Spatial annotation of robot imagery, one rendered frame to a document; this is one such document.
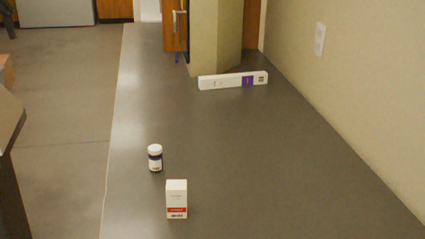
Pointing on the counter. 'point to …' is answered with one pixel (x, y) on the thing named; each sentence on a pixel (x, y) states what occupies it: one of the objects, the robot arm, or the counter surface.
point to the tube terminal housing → (214, 36)
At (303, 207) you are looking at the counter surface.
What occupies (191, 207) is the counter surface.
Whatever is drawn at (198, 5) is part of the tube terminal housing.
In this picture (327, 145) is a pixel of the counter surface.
